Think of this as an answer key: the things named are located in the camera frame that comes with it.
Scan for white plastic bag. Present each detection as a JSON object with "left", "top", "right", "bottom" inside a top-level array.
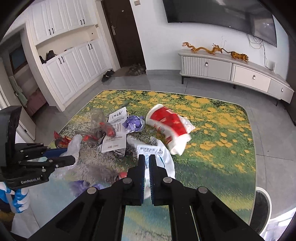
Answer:
[{"left": 126, "top": 134, "right": 176, "bottom": 200}]

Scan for white blue milk carton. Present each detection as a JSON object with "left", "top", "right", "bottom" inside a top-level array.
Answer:
[{"left": 101, "top": 107, "right": 127, "bottom": 156}]

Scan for purple plastic bag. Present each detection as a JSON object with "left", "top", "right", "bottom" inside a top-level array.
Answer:
[{"left": 69, "top": 180, "right": 104, "bottom": 197}]

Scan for purple plastic wrapper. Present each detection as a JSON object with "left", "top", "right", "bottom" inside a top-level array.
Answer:
[{"left": 122, "top": 115, "right": 145, "bottom": 133}]

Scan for white round trash bin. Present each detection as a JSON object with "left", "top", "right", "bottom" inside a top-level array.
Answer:
[{"left": 249, "top": 187, "right": 273, "bottom": 235}]

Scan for left hand blue white glove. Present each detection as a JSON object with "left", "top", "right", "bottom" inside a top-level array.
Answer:
[{"left": 1, "top": 182, "right": 30, "bottom": 213}]

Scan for red snack packet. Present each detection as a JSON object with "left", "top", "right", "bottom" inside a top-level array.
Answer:
[{"left": 54, "top": 131, "right": 72, "bottom": 148}]

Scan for red white paper cup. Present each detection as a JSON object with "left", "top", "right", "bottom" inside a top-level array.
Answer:
[{"left": 145, "top": 104, "right": 196, "bottom": 156}]

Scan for flower landscape floor rug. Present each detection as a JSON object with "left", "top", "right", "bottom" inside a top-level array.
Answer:
[{"left": 36, "top": 89, "right": 257, "bottom": 241}]

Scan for black shoes by door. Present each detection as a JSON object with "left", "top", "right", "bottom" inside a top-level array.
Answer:
[{"left": 101, "top": 69, "right": 115, "bottom": 82}]

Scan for brown door mat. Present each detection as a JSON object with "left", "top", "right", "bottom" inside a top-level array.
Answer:
[{"left": 113, "top": 64, "right": 146, "bottom": 77}]

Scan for white tv cabinet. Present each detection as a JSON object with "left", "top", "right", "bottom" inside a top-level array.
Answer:
[{"left": 178, "top": 50, "right": 294, "bottom": 103}]

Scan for orange dragon figurine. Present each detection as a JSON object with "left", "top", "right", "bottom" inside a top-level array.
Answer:
[{"left": 182, "top": 42, "right": 223, "bottom": 55}]

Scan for orange tiger figurine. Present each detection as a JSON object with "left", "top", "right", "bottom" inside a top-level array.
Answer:
[{"left": 230, "top": 51, "right": 249, "bottom": 62}]

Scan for dark brown entrance door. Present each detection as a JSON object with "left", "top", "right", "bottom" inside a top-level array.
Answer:
[{"left": 102, "top": 0, "right": 145, "bottom": 67}]

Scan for white wall cabinet unit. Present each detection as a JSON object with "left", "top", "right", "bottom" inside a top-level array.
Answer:
[{"left": 26, "top": 1, "right": 116, "bottom": 111}]

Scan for wall mounted black television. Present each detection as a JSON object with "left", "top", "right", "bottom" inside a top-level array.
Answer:
[{"left": 163, "top": 0, "right": 277, "bottom": 47}]

